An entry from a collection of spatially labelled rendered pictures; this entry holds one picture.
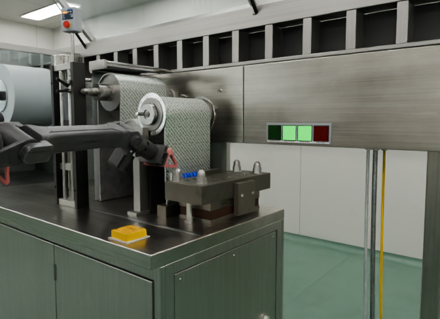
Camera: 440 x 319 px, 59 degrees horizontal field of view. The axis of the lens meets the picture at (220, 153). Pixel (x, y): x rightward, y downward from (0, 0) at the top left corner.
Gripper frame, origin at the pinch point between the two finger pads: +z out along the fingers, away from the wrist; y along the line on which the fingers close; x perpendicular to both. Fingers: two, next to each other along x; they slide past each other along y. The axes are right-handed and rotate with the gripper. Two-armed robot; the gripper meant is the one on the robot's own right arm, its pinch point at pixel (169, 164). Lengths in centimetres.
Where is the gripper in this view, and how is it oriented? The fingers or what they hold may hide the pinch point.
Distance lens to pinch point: 135.6
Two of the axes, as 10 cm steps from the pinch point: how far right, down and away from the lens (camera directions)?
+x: 3.1, -9.0, 3.2
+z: 5.4, 4.4, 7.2
